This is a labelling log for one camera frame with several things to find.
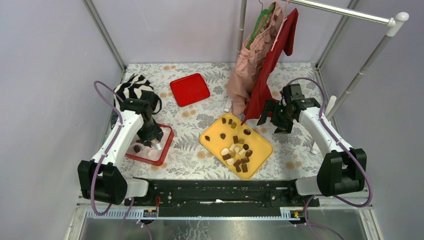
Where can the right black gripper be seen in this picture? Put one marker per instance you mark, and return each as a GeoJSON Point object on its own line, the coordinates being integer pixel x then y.
{"type": "Point", "coordinates": [272, 106]}

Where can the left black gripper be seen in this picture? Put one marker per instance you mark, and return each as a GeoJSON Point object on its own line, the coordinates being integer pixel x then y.
{"type": "Point", "coordinates": [156, 133]}

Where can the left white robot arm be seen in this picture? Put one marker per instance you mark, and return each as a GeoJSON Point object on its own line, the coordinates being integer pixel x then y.
{"type": "Point", "coordinates": [100, 178]}

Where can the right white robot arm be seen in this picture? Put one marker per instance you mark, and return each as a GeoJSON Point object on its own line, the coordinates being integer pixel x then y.
{"type": "Point", "coordinates": [342, 168]}

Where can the dark oval chocolate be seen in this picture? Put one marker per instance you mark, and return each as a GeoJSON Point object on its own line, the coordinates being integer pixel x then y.
{"type": "Point", "coordinates": [247, 132]}

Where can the red hanging garment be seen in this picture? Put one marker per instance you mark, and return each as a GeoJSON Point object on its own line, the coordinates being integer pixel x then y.
{"type": "Point", "coordinates": [261, 92]}

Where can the red box with liner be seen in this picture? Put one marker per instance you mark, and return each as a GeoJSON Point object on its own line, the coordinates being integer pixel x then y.
{"type": "Point", "coordinates": [150, 155]}

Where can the zebra striped cloth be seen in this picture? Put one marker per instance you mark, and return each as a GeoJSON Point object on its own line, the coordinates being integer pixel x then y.
{"type": "Point", "coordinates": [133, 87]}

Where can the pink hanging garment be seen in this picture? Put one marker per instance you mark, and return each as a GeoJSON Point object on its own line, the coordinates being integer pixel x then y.
{"type": "Point", "coordinates": [251, 59]}

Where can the yellow tray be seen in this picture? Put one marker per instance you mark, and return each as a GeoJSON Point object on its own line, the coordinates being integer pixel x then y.
{"type": "Point", "coordinates": [243, 154]}

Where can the red box lid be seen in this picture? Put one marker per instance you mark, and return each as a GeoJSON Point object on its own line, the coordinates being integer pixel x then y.
{"type": "Point", "coordinates": [189, 89]}

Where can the green hanger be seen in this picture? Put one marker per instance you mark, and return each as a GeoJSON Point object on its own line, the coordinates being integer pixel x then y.
{"type": "Point", "coordinates": [258, 28]}

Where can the metal clothes rack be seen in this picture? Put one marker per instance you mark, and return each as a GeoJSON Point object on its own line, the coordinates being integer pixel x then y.
{"type": "Point", "coordinates": [382, 113]}

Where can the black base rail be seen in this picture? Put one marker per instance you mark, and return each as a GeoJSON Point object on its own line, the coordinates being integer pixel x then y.
{"type": "Point", "coordinates": [221, 198]}

